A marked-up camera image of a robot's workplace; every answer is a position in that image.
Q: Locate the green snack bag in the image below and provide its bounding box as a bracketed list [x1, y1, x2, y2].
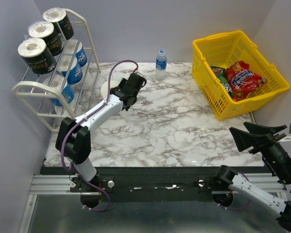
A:
[210, 66, 233, 98]

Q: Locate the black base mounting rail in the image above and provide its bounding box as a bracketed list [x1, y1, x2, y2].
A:
[40, 167, 219, 203]

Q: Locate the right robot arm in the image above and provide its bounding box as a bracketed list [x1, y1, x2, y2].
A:
[207, 122, 291, 233]

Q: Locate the white metal shelf rack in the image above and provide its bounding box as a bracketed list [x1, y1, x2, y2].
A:
[12, 8, 101, 132]

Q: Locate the black roll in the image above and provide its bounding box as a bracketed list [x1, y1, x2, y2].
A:
[28, 21, 63, 56]
[17, 37, 57, 75]
[42, 7, 74, 40]

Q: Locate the clear water bottle blue label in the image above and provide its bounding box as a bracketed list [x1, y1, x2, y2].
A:
[156, 50, 167, 79]

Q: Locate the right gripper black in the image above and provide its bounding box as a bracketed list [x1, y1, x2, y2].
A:
[229, 120, 291, 183]

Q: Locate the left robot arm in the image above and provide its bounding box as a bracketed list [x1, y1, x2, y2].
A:
[55, 72, 146, 192]

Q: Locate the blue sea monsters roll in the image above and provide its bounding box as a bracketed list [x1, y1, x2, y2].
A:
[64, 39, 87, 67]

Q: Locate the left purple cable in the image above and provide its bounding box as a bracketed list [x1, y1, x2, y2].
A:
[59, 60, 139, 212]

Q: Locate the red snack bag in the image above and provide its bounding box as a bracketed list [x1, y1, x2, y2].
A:
[225, 61, 267, 101]

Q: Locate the yellow plastic shopping basket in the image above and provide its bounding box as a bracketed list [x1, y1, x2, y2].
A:
[192, 31, 290, 120]

